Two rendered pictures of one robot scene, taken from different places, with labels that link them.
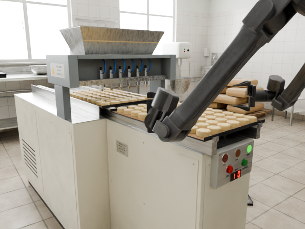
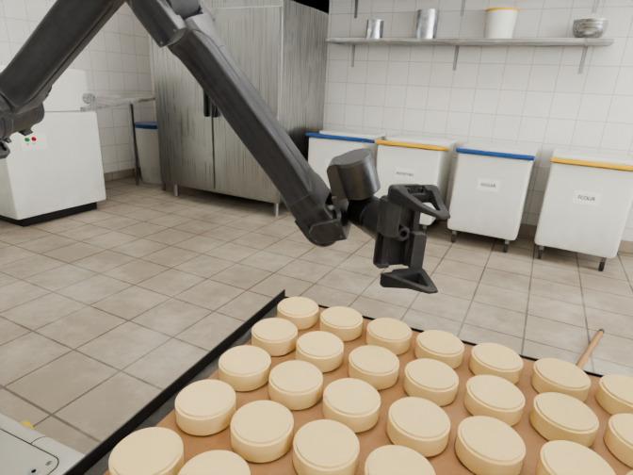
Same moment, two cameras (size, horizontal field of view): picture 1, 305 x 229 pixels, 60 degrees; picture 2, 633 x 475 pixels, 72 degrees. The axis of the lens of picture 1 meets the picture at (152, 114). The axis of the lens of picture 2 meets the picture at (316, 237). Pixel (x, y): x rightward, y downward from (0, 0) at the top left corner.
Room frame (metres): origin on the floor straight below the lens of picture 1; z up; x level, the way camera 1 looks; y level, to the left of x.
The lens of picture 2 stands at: (1.33, -0.38, 1.18)
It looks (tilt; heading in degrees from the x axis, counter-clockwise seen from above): 19 degrees down; 152
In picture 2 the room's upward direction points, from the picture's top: 3 degrees clockwise
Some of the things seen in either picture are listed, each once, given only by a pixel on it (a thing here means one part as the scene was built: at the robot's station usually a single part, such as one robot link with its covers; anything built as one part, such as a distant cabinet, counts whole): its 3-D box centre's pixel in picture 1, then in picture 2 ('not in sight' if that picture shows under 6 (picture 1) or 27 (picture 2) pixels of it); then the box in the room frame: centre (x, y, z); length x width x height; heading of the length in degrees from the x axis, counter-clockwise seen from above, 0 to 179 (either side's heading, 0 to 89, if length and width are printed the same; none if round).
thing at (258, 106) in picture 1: (245, 107); not in sight; (4.96, -1.78, 0.19); 0.72 x 0.42 x 0.15; 130
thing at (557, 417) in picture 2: not in sight; (562, 418); (1.15, -0.04, 0.91); 0.05 x 0.05 x 0.02
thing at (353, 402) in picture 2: (201, 121); (350, 403); (1.06, -0.20, 0.91); 0.05 x 0.05 x 0.02
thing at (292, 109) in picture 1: (289, 109); not in sight; (4.53, -2.40, 0.23); 0.44 x 0.44 x 0.46; 28
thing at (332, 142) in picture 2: not in sight; (344, 174); (-2.18, 1.71, 0.39); 0.64 x 0.54 x 0.77; 129
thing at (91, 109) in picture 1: (56, 97); not in sight; (1.89, 0.69, 0.88); 1.28 x 0.01 x 0.07; 39
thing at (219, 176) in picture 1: (233, 161); not in sight; (0.97, -0.32, 0.77); 0.24 x 0.04 x 0.14; 129
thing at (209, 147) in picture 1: (87, 104); not in sight; (1.64, 0.41, 0.87); 2.01 x 0.03 x 0.07; 39
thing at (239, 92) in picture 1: (245, 91); not in sight; (4.95, -1.75, 0.49); 0.72 x 0.42 x 0.15; 131
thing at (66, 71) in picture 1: (115, 82); not in sight; (1.65, 0.23, 1.01); 0.72 x 0.33 x 0.34; 129
